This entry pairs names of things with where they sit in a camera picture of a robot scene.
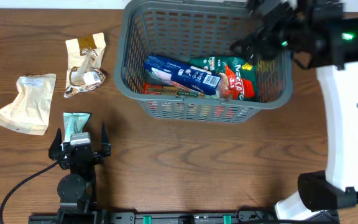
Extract plain beige paper pouch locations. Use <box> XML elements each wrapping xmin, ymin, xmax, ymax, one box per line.
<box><xmin>0</xmin><ymin>73</ymin><xmax>57</xmax><ymax>136</ymax></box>

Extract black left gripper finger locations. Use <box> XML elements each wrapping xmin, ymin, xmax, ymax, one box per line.
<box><xmin>48</xmin><ymin>128</ymin><xmax>62</xmax><ymax>161</ymax></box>
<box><xmin>101</xmin><ymin>123</ymin><xmax>111</xmax><ymax>157</ymax></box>

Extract orange spaghetti packet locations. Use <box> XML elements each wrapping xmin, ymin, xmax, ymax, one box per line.
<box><xmin>142</xmin><ymin>83</ymin><xmax>239</xmax><ymax>100</ymax></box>

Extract green instant coffee bag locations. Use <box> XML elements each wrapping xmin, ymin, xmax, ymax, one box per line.
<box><xmin>188</xmin><ymin>56</ymin><xmax>258</xmax><ymax>101</ymax></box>

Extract dark grey plastic basket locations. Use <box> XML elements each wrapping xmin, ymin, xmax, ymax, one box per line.
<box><xmin>114</xmin><ymin>1</ymin><xmax>293</xmax><ymax>123</ymax></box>

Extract small teal sachet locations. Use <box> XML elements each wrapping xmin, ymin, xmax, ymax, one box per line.
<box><xmin>63</xmin><ymin>112</ymin><xmax>91</xmax><ymax>142</ymax></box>

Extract tissue pocket pack bundle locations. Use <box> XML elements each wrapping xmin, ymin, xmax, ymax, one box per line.
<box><xmin>144</xmin><ymin>54</ymin><xmax>229</xmax><ymax>98</ymax></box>

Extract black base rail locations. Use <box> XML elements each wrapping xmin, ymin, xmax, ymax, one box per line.
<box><xmin>28</xmin><ymin>210</ymin><xmax>341</xmax><ymax>224</ymax></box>

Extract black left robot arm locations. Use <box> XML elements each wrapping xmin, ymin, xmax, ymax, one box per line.
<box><xmin>48</xmin><ymin>124</ymin><xmax>111</xmax><ymax>224</ymax></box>

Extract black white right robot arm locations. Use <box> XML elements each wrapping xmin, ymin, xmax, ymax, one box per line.
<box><xmin>231</xmin><ymin>1</ymin><xmax>358</xmax><ymax>223</ymax></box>

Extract beige brown foil pouch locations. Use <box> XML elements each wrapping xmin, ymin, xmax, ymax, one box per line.
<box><xmin>64</xmin><ymin>32</ymin><xmax>106</xmax><ymax>98</ymax></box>

